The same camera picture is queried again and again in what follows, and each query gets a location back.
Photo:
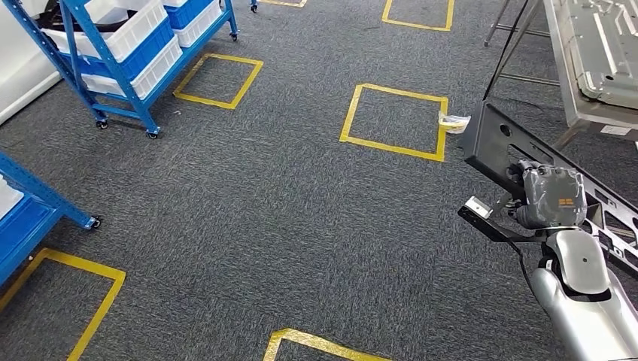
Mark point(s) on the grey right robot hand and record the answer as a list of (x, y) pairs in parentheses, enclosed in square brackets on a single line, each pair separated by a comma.
[(553, 199)]

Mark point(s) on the black plastic mounting part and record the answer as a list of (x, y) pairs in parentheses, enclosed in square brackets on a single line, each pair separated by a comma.
[(486, 144)]

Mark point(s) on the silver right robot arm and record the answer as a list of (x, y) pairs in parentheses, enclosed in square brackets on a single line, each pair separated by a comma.
[(583, 309)]

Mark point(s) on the metal workbench table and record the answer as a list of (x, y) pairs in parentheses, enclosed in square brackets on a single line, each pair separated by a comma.
[(565, 89)]

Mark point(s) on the blue metal shelf rack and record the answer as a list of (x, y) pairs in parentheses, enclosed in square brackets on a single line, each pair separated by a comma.
[(50, 192)]

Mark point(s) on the white paper label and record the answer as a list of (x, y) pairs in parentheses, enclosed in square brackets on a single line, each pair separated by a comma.
[(615, 130)]

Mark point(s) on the clear plastic bag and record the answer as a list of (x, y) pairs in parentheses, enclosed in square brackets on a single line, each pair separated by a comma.
[(453, 122)]

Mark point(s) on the thin black pole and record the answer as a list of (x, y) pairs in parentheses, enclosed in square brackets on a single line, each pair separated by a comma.
[(503, 55)]

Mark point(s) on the grey sheet metal panel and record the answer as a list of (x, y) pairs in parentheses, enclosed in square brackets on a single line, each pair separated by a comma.
[(608, 50)]

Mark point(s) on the yellow tape floor square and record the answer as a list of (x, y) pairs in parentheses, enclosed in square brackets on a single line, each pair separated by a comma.
[(99, 271), (219, 103), (418, 24), (284, 3), (394, 147)]

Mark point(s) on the dark grey carpet mat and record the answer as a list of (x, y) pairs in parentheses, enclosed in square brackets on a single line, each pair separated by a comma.
[(274, 199)]

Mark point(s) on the blue wheeled rack cart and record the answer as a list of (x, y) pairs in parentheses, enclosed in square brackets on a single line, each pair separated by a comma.
[(119, 110)]

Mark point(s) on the black rubber parts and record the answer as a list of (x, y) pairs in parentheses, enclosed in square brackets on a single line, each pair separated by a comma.
[(50, 20)]

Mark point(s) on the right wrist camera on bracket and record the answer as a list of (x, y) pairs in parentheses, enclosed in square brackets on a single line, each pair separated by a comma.
[(483, 221)]

